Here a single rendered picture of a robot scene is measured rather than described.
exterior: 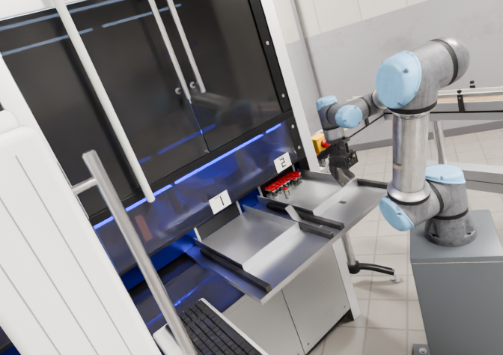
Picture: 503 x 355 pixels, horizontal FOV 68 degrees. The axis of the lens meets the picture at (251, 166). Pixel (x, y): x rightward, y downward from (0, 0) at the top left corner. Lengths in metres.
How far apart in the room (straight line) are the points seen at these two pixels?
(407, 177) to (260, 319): 0.95
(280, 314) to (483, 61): 2.98
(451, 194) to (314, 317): 1.01
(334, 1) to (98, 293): 3.54
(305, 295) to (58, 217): 1.40
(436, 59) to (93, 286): 0.83
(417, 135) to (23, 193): 0.84
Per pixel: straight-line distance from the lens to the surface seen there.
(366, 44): 3.92
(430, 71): 0.93
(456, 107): 2.11
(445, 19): 3.89
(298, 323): 1.90
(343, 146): 1.39
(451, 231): 1.29
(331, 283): 1.98
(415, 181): 1.10
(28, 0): 1.25
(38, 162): 0.65
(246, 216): 1.57
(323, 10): 3.95
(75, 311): 0.73
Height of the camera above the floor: 1.58
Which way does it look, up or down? 20 degrees down
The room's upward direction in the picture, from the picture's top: 19 degrees counter-clockwise
